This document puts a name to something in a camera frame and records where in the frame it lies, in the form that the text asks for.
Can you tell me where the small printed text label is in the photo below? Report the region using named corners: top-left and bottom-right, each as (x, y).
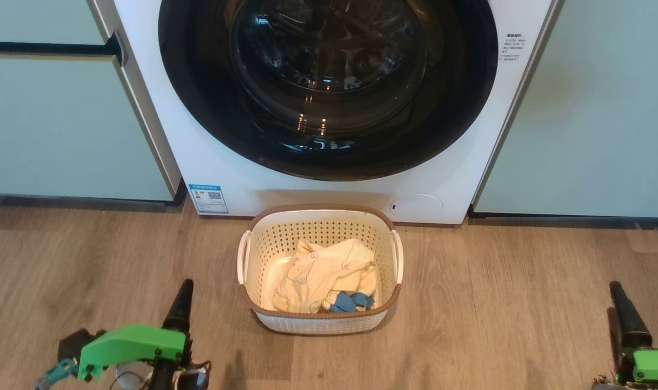
top-left (500, 34), bottom-right (525, 62)

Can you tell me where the blue energy label sticker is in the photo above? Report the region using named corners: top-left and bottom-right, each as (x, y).
top-left (190, 184), bottom-right (229, 215)

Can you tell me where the black cabinet plinth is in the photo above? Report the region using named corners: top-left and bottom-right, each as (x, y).
top-left (0, 184), bottom-right (189, 210)
top-left (466, 206), bottom-right (658, 229)

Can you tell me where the white front-load washing machine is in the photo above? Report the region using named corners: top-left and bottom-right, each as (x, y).
top-left (93, 0), bottom-right (563, 226)

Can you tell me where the plain pale green cabinet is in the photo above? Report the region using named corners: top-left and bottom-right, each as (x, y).
top-left (472, 0), bottom-right (658, 219)

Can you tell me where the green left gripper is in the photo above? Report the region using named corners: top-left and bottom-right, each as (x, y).
top-left (78, 279), bottom-right (194, 381)

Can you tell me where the dark round glass washer door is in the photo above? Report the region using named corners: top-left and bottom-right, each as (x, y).
top-left (158, 0), bottom-right (499, 183)

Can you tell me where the teal cable connector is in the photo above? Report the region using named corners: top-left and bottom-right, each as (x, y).
top-left (35, 357), bottom-right (79, 390)

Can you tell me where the cream yellow garment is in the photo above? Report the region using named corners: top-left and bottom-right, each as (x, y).
top-left (261, 238), bottom-right (379, 315)

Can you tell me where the round white filter cover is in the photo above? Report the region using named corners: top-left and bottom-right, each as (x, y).
top-left (390, 194), bottom-right (444, 222)

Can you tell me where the pale green cabinet with handle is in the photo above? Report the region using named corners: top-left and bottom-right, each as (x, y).
top-left (0, 0), bottom-right (181, 204)

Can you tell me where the blue garment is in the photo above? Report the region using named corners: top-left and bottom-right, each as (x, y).
top-left (329, 291), bottom-right (376, 314)

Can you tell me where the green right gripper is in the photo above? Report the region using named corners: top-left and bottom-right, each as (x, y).
top-left (609, 281), bottom-right (658, 385)

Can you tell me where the cream perforated laundry basket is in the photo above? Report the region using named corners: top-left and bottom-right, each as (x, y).
top-left (237, 204), bottom-right (404, 336)

